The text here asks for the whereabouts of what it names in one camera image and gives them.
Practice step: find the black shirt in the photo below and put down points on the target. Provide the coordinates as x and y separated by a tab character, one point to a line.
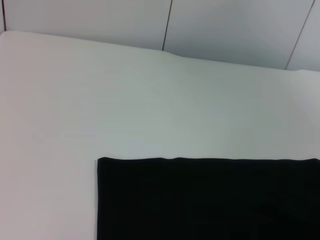
200	200

